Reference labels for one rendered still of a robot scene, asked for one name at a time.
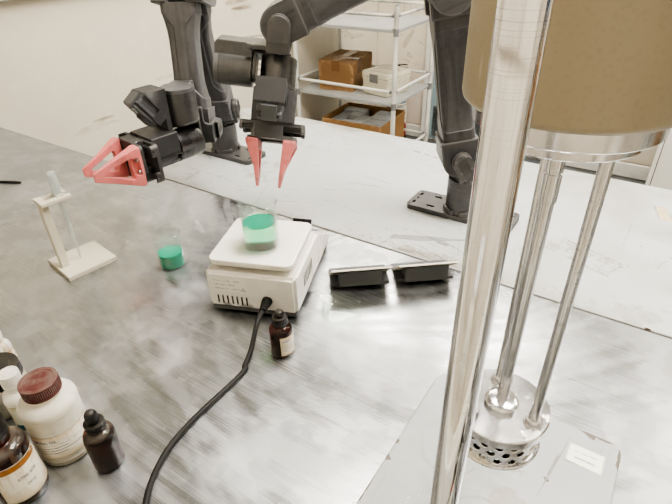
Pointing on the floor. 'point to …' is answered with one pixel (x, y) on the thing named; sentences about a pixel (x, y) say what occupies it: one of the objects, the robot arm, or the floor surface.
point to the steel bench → (16, 235)
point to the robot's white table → (373, 208)
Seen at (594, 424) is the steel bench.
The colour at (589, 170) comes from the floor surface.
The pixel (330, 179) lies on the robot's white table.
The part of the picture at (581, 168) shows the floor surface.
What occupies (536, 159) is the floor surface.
